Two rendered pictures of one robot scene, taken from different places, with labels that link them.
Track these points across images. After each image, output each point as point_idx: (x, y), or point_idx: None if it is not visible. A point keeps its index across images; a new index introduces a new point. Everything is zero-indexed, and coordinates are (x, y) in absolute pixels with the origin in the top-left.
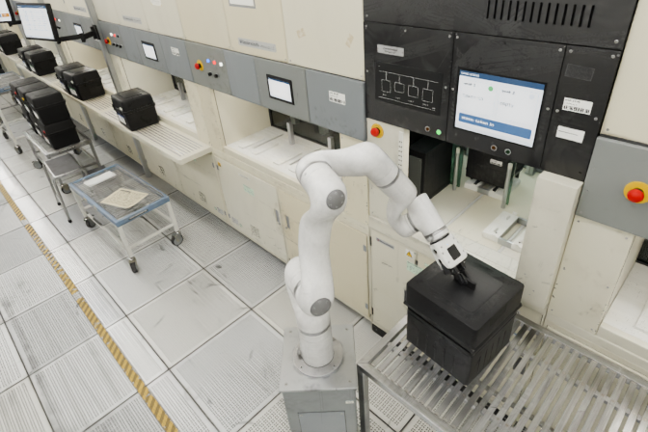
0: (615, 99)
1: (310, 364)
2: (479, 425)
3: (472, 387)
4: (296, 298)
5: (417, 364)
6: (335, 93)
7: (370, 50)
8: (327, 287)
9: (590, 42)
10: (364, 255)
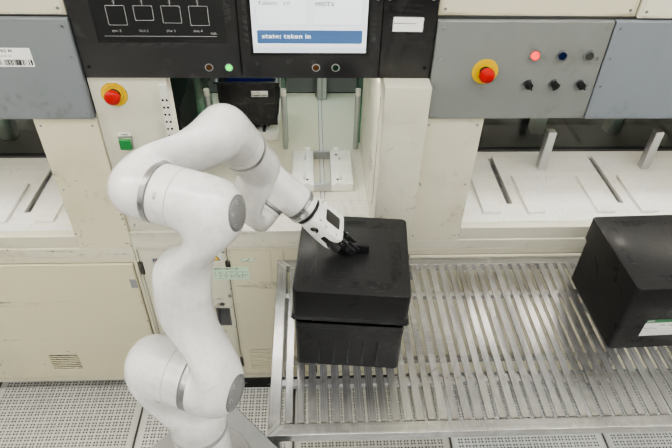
0: None
1: None
2: (439, 397)
3: (402, 364)
4: (190, 406)
5: (333, 382)
6: (4, 49)
7: None
8: (233, 358)
9: None
10: (136, 292)
